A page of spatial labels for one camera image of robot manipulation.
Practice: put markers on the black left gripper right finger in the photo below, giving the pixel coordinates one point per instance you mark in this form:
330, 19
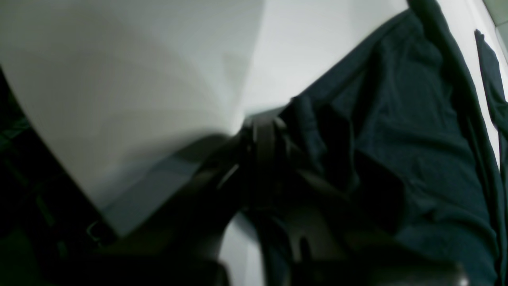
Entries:
312, 235

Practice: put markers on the black t-shirt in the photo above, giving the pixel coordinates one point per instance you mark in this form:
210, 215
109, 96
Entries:
397, 124

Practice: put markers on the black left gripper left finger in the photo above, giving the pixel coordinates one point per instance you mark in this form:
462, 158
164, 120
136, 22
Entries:
176, 216

